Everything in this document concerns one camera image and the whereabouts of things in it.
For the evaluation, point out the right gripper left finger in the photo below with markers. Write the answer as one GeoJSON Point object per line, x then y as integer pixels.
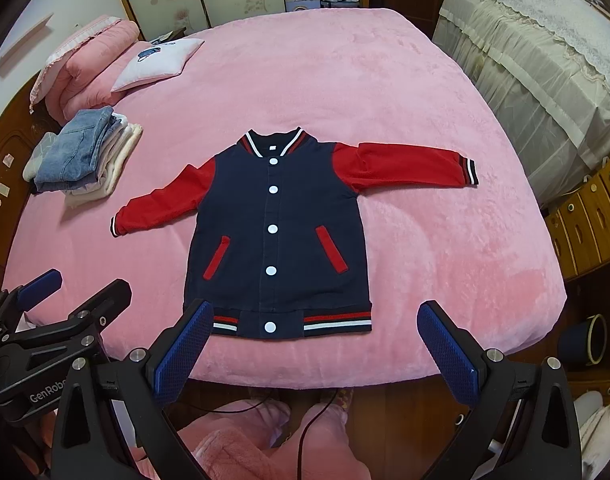
{"type": "Point", "coordinates": [88, 442]}

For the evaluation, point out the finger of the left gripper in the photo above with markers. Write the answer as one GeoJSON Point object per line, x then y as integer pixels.
{"type": "Point", "coordinates": [39, 289]}
{"type": "Point", "coordinates": [96, 313]}

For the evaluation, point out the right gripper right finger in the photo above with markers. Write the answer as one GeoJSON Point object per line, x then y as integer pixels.
{"type": "Point", "coordinates": [521, 422]}

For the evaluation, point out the navy red varsity jacket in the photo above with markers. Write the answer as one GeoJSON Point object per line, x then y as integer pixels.
{"type": "Point", "coordinates": [278, 249]}

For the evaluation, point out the folded cream white clothes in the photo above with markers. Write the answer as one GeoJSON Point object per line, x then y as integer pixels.
{"type": "Point", "coordinates": [114, 154]}

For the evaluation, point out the dark round container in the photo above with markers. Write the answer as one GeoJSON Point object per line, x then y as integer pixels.
{"type": "Point", "coordinates": [584, 344]}

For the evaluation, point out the grey folded cloth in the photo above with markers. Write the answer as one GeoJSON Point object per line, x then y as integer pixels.
{"type": "Point", "coordinates": [38, 154]}

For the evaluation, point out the folded blue jeans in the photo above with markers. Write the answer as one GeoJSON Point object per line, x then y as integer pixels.
{"type": "Point", "coordinates": [74, 156]}

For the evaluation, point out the wooden headboard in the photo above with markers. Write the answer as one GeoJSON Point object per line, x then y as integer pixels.
{"type": "Point", "coordinates": [21, 128]}

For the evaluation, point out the wooden drawer cabinet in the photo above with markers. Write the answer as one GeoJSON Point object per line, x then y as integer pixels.
{"type": "Point", "coordinates": [579, 226]}

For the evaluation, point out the folded pink quilt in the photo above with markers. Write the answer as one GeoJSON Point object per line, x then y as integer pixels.
{"type": "Point", "coordinates": [81, 72]}

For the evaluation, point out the white printed small pillow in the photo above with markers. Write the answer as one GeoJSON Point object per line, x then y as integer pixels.
{"type": "Point", "coordinates": [157, 63]}

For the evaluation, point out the cream lace covered furniture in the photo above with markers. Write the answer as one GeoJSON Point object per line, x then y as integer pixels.
{"type": "Point", "coordinates": [543, 67]}

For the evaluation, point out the pink wall shelf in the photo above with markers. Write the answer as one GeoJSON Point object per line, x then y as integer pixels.
{"type": "Point", "coordinates": [11, 56]}

